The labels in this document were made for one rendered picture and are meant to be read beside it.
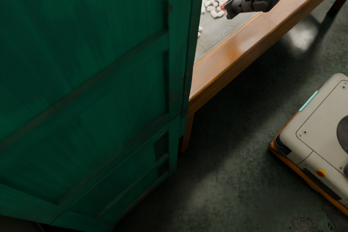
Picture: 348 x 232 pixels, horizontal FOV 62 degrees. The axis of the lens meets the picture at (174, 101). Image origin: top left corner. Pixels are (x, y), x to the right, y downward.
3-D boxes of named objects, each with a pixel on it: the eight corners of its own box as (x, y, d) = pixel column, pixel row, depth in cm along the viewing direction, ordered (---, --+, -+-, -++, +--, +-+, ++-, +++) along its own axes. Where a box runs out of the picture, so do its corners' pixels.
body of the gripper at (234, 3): (222, 5, 116) (234, 3, 110) (238, -7, 119) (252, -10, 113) (228, 19, 119) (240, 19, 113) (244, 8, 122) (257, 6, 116)
